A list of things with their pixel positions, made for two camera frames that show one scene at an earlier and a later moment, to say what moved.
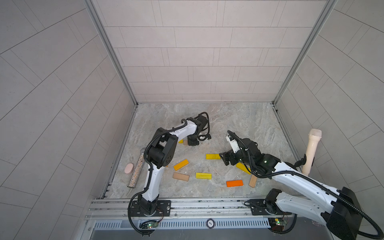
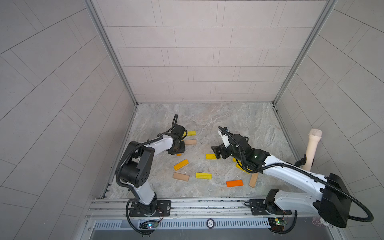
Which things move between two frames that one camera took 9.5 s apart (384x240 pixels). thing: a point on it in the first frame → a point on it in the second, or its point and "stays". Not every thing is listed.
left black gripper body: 193,140 → 180,148
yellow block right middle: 242,166 stays
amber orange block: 180,164 stays
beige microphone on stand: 314,136 stays
